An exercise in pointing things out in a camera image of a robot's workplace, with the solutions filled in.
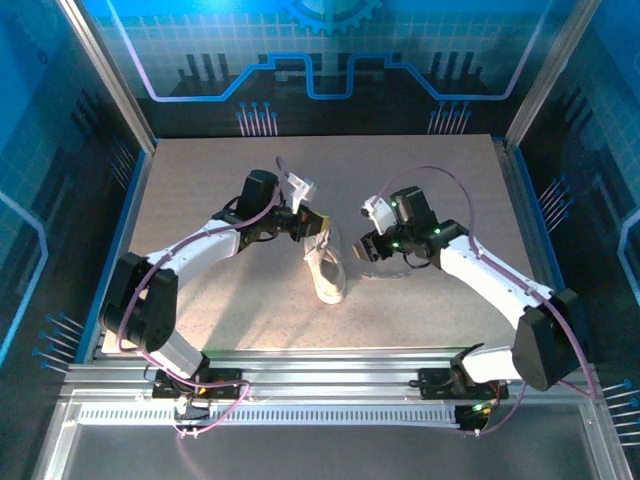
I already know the white shoelace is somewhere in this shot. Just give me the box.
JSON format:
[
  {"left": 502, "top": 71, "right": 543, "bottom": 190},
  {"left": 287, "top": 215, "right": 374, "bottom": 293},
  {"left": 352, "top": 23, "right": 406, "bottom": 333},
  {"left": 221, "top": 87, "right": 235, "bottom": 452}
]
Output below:
[{"left": 302, "top": 227, "right": 347, "bottom": 274}]

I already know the white sneaker shoe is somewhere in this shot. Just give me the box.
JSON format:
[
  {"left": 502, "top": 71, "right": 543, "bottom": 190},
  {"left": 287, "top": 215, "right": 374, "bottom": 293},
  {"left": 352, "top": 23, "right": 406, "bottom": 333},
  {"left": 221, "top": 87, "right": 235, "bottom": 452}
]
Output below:
[{"left": 301, "top": 223, "right": 349, "bottom": 306}]

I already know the black controller board with LEDs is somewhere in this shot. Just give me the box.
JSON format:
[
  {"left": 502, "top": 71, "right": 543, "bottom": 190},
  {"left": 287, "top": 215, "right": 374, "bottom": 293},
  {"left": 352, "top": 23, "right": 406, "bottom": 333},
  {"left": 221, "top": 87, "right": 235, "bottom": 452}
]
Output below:
[{"left": 456, "top": 402, "right": 494, "bottom": 434}]

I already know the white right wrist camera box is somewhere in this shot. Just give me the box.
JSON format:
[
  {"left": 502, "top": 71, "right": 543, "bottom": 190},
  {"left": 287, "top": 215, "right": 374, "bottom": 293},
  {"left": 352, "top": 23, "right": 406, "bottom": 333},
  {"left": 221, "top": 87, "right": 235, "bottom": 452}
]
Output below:
[{"left": 360, "top": 195, "right": 400, "bottom": 237}]

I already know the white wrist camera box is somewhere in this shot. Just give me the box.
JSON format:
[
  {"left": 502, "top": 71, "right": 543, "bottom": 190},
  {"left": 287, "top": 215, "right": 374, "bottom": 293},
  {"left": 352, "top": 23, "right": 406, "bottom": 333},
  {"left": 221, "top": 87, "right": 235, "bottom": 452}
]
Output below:
[
  {"left": 283, "top": 171, "right": 320, "bottom": 212},
  {"left": 360, "top": 195, "right": 400, "bottom": 237}
]

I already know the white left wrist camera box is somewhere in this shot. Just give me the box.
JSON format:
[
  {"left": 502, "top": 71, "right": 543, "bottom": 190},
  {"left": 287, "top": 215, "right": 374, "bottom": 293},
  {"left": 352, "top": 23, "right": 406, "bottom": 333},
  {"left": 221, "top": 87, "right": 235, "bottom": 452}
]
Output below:
[{"left": 283, "top": 171, "right": 320, "bottom": 212}]

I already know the aluminium side rail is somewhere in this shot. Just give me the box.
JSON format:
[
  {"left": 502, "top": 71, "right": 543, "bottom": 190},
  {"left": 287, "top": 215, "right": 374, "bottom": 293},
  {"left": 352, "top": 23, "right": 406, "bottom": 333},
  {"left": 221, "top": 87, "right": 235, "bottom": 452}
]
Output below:
[{"left": 492, "top": 137, "right": 576, "bottom": 364}]

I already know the aluminium rail frame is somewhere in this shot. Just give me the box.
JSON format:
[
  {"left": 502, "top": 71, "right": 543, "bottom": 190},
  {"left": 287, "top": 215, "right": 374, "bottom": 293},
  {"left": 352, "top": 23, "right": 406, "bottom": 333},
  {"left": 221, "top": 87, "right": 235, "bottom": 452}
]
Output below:
[{"left": 59, "top": 347, "right": 602, "bottom": 402}]

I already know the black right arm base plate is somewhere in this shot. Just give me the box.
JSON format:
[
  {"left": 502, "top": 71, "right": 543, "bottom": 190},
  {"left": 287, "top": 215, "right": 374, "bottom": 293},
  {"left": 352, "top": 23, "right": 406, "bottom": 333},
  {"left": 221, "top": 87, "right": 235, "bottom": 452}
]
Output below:
[{"left": 418, "top": 366, "right": 511, "bottom": 401}]

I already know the white slotted cable duct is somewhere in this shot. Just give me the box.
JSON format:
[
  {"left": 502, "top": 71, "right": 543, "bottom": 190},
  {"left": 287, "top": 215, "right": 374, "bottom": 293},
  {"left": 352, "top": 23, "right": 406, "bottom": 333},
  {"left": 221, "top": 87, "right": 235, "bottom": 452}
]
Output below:
[{"left": 77, "top": 403, "right": 464, "bottom": 428}]

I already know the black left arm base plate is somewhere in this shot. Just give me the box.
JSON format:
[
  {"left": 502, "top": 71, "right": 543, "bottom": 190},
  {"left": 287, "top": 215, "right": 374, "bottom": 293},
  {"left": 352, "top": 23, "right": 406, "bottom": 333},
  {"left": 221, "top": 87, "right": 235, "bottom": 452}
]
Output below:
[{"left": 151, "top": 368, "right": 244, "bottom": 401}]

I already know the aluminium enclosure post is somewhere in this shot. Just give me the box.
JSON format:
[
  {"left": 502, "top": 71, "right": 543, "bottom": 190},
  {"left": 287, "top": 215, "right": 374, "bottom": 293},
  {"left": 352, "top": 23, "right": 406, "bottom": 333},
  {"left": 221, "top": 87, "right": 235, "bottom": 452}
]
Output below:
[
  {"left": 55, "top": 0, "right": 160, "bottom": 157},
  {"left": 503, "top": 0, "right": 604, "bottom": 151}
]

